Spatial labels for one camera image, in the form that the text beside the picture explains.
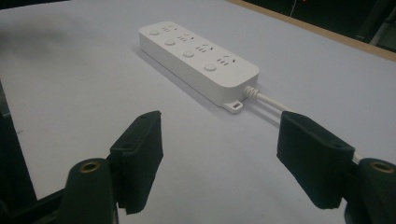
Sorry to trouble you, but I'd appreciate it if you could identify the white power strip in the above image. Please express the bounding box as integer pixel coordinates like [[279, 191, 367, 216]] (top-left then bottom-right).
[[138, 21, 261, 115]]

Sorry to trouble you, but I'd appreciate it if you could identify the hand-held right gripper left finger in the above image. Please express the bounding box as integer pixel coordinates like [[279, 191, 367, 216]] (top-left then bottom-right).
[[59, 110, 164, 224]]

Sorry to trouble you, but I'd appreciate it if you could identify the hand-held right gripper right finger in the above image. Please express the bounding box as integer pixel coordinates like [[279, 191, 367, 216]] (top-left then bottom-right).
[[276, 110, 396, 224]]

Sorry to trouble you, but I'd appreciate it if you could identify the white power strip cable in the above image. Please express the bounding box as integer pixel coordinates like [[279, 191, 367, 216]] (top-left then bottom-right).
[[243, 85, 363, 165]]

